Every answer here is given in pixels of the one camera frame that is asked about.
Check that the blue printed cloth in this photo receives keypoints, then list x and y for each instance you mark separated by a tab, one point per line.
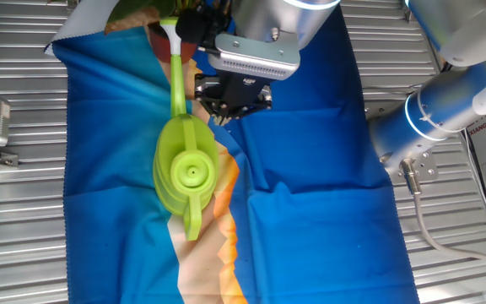
310	232

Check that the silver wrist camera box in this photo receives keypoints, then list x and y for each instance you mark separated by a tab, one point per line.
253	61

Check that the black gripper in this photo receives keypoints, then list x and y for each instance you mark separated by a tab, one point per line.
243	90

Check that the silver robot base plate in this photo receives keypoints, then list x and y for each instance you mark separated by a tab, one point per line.
428	166

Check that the green plastic watering can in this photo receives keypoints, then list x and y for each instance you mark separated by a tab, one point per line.
184	173

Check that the potted anthurium plant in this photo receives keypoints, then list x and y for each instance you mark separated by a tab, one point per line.
158	44

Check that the black foam ball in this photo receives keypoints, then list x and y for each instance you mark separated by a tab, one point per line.
190	25

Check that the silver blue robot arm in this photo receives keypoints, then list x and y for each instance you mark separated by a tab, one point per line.
449	105

